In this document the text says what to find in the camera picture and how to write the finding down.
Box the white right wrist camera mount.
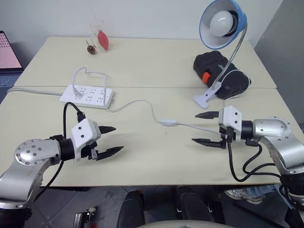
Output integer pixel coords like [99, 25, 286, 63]
[218, 105, 244, 143]

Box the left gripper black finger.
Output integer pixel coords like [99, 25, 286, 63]
[96, 146, 125, 162]
[99, 125, 117, 134]

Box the white sneaker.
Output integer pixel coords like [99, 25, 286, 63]
[224, 188, 263, 205]

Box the blue gooseneck clip desk lamp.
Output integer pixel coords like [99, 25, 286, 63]
[192, 0, 249, 110]

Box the white lamp power cord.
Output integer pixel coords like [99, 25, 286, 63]
[72, 66, 252, 136]

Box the white inline cord switch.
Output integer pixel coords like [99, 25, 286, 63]
[160, 118, 179, 127]

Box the dark rounded shape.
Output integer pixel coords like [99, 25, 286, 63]
[175, 185, 216, 224]
[116, 190, 146, 228]

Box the black case with orange latch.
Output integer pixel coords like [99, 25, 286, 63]
[192, 50, 252, 100]

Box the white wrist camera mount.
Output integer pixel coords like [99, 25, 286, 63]
[218, 105, 244, 143]
[70, 118, 102, 162]

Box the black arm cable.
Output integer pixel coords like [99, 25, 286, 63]
[44, 102, 86, 189]
[226, 138, 284, 183]

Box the laptop with pink screen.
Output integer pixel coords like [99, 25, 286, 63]
[0, 30, 24, 105]

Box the white power strip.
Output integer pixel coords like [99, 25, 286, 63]
[59, 85, 115, 110]

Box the blue jeans leg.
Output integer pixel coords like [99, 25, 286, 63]
[244, 184, 284, 200]

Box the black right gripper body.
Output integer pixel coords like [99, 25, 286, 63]
[219, 126, 236, 150]

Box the brown snail shell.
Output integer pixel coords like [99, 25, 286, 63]
[85, 39, 98, 56]

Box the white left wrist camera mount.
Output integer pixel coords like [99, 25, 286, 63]
[70, 118, 102, 162]

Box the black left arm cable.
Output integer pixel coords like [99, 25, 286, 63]
[44, 102, 86, 189]

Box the clear glass beaker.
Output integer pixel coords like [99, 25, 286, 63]
[89, 19, 112, 54]

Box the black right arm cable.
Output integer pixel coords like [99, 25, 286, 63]
[226, 138, 284, 183]

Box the white power strip cord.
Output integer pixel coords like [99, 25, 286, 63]
[7, 87, 63, 97]

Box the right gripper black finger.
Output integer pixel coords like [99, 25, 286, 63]
[191, 138, 223, 149]
[194, 111, 220, 120]

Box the metal bracket with white wheel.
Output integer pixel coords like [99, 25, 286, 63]
[73, 206, 97, 228]

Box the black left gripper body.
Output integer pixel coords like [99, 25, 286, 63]
[83, 142, 100, 162]

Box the red rubber bulb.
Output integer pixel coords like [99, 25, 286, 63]
[97, 29, 110, 52]

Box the white round light bulb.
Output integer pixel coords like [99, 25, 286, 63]
[209, 10, 238, 38]

